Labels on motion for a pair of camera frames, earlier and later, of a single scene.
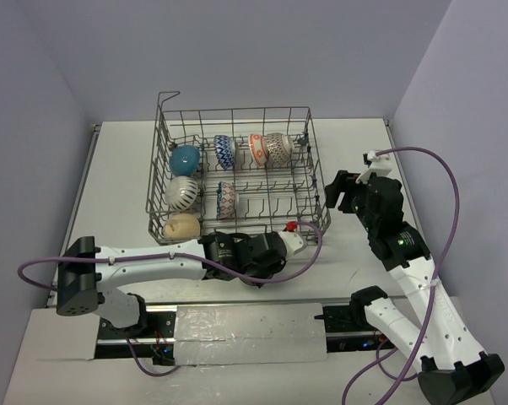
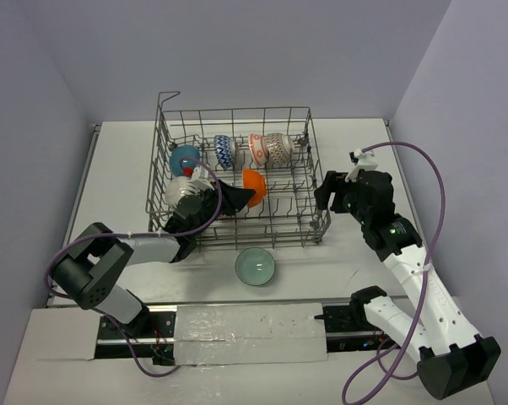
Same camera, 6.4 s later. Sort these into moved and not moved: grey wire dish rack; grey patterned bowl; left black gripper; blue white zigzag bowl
Moved: left black gripper
Not moved: grey wire dish rack; blue white zigzag bowl; grey patterned bowl
